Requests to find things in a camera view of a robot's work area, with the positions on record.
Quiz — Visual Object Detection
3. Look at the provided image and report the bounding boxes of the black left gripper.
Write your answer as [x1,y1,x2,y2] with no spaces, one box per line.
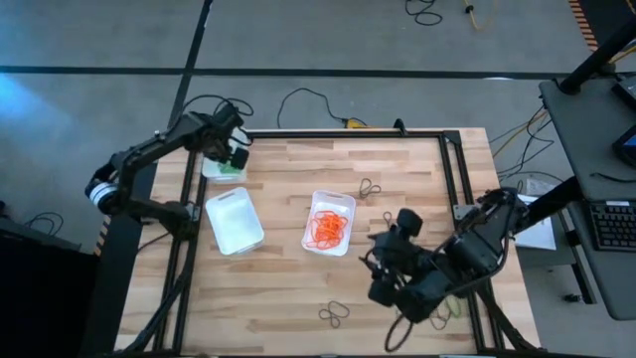
[198,101,251,171]

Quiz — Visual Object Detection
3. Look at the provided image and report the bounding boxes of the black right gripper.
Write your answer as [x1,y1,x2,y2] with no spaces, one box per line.
[367,208,424,308]

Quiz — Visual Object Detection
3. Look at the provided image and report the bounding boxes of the white plastic basket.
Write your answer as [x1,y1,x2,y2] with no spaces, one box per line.
[300,189,358,258]
[201,127,248,185]
[205,186,265,258]

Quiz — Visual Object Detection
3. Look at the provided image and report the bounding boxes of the orange rubber bands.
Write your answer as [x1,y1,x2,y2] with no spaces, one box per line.
[303,209,350,251]

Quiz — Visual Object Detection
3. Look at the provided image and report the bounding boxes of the white paper sheet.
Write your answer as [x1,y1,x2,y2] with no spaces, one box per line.
[514,217,557,252]

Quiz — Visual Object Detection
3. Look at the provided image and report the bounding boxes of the black striped-edge platform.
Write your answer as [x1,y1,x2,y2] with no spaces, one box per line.
[79,161,159,358]

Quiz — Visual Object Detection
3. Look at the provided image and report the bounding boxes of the black keyboard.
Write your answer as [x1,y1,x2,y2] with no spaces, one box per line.
[588,201,636,253]

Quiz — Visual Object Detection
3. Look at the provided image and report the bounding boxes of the grey side desk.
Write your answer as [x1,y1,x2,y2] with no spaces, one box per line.
[539,74,636,322]

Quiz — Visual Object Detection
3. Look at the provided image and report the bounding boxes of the black cabinet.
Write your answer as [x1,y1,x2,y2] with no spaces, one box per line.
[0,218,98,358]

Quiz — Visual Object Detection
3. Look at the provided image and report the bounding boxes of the black tablet screen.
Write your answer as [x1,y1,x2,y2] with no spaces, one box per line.
[611,123,636,168]

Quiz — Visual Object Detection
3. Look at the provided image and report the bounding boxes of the black diagonal pole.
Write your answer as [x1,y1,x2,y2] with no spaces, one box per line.
[558,17,636,95]

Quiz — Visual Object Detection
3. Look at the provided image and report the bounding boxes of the black desk device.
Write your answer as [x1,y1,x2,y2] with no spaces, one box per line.
[611,74,636,108]

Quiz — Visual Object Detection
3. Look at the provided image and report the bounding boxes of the black striped-edge floor mat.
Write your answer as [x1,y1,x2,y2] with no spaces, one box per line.
[567,0,636,54]

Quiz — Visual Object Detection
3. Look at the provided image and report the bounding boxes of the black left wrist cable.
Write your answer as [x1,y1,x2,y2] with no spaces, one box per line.
[181,93,254,148]

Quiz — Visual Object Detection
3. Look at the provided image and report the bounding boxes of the black floor cable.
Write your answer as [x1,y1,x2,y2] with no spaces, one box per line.
[496,106,557,178]
[276,88,349,129]
[404,0,443,27]
[24,212,65,236]

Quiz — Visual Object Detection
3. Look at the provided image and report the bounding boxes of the black aluminium table frame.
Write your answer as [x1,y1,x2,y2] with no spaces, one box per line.
[113,127,541,358]

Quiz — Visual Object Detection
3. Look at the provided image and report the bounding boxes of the yellow floor cable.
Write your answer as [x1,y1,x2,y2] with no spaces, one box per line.
[464,0,498,32]
[491,111,551,159]

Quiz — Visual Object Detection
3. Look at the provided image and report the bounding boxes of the thin black desk cable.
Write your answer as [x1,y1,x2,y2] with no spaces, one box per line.
[589,171,636,184]

